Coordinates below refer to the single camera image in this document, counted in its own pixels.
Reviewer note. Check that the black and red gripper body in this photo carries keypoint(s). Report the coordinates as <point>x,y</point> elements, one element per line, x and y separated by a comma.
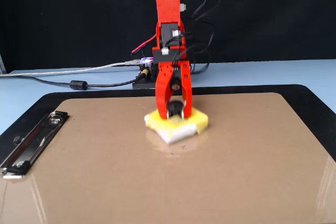
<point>168,55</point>

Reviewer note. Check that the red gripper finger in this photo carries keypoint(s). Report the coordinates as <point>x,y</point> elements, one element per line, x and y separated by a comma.
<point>187,82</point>
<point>161,85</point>

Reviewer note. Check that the yellow sponge with black knob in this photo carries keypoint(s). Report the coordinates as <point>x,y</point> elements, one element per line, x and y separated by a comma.
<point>183,127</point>

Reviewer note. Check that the black robot base with electronics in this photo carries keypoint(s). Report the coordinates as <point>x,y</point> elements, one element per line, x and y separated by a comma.
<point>144,83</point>

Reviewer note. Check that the brown clipboard board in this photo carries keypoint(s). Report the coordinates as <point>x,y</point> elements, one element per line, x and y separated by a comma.
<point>168,182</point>

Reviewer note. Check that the black backdrop cloth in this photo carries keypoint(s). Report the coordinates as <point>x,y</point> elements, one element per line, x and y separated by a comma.
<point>52,11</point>

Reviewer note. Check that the metal clipboard clip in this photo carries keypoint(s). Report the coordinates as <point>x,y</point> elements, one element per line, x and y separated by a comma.
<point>34,145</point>

